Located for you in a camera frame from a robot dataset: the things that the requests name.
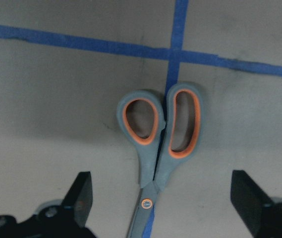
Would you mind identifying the grey orange scissors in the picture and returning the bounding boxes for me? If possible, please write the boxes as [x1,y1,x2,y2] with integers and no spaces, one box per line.
[116,82,203,238]

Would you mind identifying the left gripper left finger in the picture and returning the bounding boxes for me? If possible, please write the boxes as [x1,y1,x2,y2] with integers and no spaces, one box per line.
[35,172,93,228]

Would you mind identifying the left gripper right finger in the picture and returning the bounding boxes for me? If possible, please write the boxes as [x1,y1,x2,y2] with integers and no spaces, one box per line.
[230,170,282,238]

